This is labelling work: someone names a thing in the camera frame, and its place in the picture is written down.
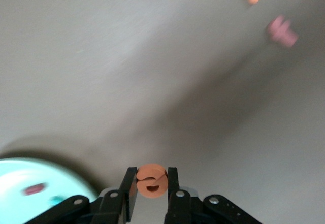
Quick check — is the pink foam letter f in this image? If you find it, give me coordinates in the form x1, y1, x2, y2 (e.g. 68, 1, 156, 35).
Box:
266, 15, 299, 48

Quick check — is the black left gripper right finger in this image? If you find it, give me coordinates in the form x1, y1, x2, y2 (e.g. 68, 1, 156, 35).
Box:
164, 167, 191, 224

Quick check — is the orange foam letter e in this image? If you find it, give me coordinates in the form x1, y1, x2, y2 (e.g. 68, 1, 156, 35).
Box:
136, 163, 169, 199

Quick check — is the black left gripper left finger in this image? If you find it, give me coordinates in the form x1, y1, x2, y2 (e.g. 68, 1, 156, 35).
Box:
91, 167, 138, 224

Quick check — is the brown table cover mat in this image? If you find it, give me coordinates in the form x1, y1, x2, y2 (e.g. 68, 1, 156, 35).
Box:
0, 0, 325, 224

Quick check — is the teal foam letter c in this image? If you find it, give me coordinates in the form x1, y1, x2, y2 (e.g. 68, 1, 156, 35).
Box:
48, 195, 64, 207

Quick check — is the light green plate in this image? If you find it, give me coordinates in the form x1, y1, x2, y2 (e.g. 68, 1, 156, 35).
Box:
0, 157, 99, 224

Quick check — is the dark red foam letter l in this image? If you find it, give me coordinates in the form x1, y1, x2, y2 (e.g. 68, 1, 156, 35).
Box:
24, 182, 48, 196

